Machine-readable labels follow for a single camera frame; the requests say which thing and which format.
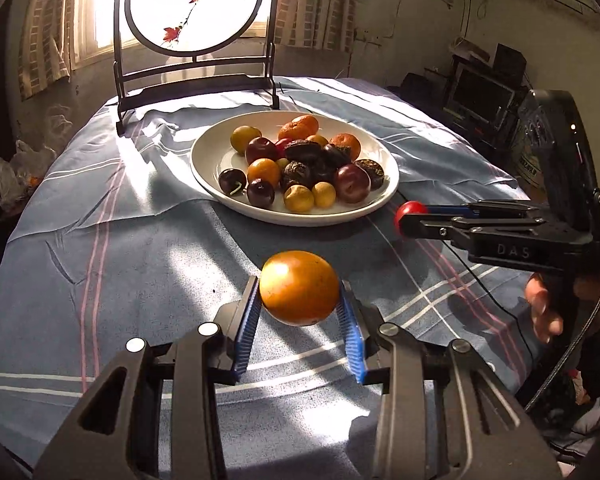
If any person's right hand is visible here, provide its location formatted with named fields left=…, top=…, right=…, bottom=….
left=524, top=271, right=565, bottom=344

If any window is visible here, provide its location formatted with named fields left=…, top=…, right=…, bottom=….
left=72, top=0, right=281, bottom=68

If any round bird painting table screen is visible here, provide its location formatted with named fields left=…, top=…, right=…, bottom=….
left=112, top=0, right=283, bottom=136

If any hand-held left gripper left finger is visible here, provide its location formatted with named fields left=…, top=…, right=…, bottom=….
left=32, top=274, right=262, bottom=480

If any dark wrinkled passion fruit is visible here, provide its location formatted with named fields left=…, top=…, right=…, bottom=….
left=284, top=140, right=323, bottom=165
left=280, top=161, right=315, bottom=192
left=321, top=143, right=353, bottom=171
left=355, top=158, right=386, bottom=191

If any white round plate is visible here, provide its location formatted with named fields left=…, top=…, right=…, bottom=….
left=190, top=111, right=400, bottom=227

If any red plum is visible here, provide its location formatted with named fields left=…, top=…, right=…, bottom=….
left=334, top=163, right=372, bottom=204

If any plastic bag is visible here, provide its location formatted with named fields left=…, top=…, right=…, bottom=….
left=45, top=105, right=76, bottom=141
left=0, top=140, right=56, bottom=211

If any black box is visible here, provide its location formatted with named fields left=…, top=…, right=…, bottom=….
left=494, top=44, right=526, bottom=86

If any computer monitor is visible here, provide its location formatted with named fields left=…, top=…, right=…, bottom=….
left=447, top=65, right=516, bottom=121

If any tangerine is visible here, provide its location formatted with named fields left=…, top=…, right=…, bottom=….
left=329, top=132, right=362, bottom=161
left=278, top=114, right=321, bottom=142
left=246, top=158, right=282, bottom=188

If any black cable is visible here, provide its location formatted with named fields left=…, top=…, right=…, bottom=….
left=442, top=240, right=526, bottom=358

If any white bucket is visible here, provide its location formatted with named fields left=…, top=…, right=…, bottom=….
left=512, top=135, right=546, bottom=186

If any checked curtain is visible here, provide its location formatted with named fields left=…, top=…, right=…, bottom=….
left=272, top=0, right=358, bottom=53
left=19, top=0, right=78, bottom=101

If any blue striped tablecloth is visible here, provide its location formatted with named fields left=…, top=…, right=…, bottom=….
left=0, top=76, right=546, bottom=466

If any large orange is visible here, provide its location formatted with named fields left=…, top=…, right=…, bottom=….
left=259, top=250, right=341, bottom=327

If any yellow-green round fruit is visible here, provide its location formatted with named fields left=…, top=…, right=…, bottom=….
left=230, top=126, right=262, bottom=156

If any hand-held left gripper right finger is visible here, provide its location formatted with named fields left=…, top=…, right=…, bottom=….
left=337, top=279, right=563, bottom=480

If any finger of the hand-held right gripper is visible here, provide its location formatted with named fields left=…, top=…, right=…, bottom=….
left=402, top=214, right=482, bottom=244
left=427, top=200, right=543, bottom=218

